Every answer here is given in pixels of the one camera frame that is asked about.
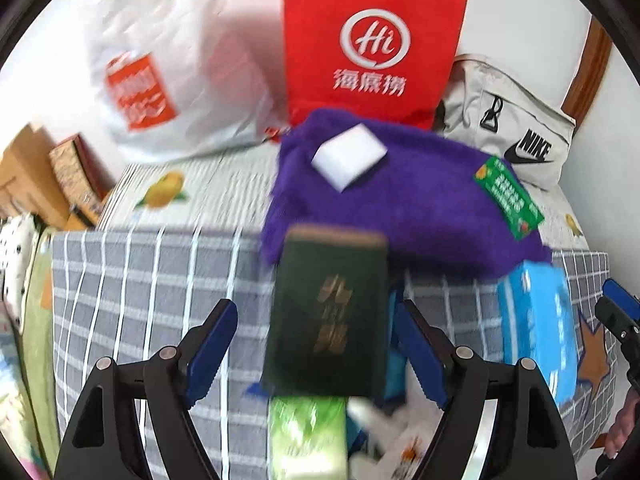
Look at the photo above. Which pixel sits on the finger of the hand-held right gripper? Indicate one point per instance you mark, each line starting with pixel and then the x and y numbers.
pixel 617 317

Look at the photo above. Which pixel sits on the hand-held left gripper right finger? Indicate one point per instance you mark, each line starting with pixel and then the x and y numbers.
pixel 420 355

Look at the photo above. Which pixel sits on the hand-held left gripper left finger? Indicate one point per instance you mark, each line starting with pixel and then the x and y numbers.
pixel 215 355

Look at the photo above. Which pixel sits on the blue tissue box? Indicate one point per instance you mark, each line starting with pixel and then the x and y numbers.
pixel 540 320

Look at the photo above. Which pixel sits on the white plush toy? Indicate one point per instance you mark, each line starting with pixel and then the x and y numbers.
pixel 395 435

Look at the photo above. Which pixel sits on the dark green box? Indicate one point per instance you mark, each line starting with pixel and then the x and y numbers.
pixel 325 310

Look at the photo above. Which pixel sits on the green tissue pack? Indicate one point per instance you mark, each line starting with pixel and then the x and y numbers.
pixel 305 435

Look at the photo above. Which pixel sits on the person's right hand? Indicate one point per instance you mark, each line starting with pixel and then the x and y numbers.
pixel 617 435

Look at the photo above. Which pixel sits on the grey checked blanket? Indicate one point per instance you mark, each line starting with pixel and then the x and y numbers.
pixel 150 310

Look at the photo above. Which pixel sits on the purple towel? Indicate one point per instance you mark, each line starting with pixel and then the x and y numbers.
pixel 425 210

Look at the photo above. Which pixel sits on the green packet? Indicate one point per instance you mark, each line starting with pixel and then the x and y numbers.
pixel 507 195

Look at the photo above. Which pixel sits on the fruit print bed sheet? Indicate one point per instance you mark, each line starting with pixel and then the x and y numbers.
pixel 225 185

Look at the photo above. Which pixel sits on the light green cloth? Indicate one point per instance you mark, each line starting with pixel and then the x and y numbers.
pixel 40 360

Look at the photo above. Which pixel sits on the white sponge block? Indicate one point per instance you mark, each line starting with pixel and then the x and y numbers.
pixel 350 157

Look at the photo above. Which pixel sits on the white dotted cloth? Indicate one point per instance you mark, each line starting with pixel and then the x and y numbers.
pixel 15 255

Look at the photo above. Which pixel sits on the patterned brown box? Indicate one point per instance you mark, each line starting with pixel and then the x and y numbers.
pixel 75 175

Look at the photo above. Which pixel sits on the grey waist bag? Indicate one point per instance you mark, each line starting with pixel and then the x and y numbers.
pixel 500 110

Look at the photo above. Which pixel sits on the plain cardboard box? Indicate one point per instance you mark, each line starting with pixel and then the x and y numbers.
pixel 25 175

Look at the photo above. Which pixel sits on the white plastic shopping bag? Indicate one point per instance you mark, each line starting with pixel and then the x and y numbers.
pixel 165 35

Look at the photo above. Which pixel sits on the red paper bag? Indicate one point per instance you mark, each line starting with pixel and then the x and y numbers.
pixel 320 35

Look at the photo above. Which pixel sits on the wooden door frame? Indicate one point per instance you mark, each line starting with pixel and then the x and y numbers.
pixel 587 75

